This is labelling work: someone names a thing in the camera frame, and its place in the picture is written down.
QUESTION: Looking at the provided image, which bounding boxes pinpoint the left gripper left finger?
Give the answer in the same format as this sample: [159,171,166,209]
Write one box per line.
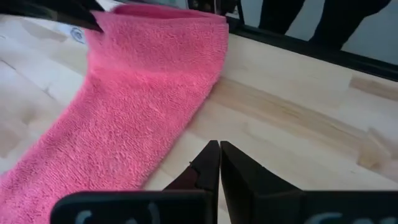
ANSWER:
[49,139,220,224]

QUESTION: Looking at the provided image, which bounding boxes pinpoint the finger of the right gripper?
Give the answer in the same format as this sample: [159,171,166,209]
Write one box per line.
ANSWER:
[0,0,105,34]
[77,0,106,12]

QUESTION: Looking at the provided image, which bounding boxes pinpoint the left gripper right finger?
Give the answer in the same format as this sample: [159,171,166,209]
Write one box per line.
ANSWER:
[220,140,398,224]

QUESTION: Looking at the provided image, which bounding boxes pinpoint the pink microfiber towel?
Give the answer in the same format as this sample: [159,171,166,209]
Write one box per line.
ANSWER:
[0,3,230,224]

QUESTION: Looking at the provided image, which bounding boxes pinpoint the person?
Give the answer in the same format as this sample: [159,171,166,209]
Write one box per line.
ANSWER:
[257,0,393,50]

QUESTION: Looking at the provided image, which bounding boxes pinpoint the black aluminium table frame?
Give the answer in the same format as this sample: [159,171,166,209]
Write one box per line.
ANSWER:
[186,0,398,82]

